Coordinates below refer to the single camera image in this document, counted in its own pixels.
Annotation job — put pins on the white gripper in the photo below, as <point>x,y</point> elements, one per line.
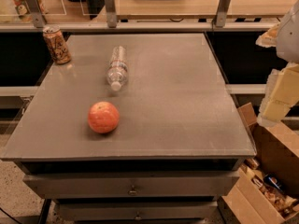
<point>289,39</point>

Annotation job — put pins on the red orange apple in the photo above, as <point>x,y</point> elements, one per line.
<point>103,117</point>

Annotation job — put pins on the grey metal drawer cabinet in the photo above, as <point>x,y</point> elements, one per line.
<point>175,115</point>

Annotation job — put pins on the open cardboard box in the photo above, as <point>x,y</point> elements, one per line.
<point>251,201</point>

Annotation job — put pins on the clear plastic water bottle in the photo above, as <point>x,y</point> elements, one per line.
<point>117,73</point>

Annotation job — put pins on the upper grey drawer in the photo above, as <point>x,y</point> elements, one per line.
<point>127,185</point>

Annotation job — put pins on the grey drawer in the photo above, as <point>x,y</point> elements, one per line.
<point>127,185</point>
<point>134,211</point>

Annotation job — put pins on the tan patterned drink can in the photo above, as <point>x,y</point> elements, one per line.
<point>56,44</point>

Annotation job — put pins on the lower grey drawer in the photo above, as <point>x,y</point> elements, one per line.
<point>134,211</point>

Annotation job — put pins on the right metal railing bracket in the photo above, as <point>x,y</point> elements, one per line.
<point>221,14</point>

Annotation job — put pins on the metal railing bracket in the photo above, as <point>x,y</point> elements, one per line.
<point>221,14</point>
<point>36,13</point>
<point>111,13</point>

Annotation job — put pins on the middle metal railing bracket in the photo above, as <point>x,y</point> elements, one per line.
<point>111,13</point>

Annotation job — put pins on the left metal railing bracket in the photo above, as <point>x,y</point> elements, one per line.
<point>36,13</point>

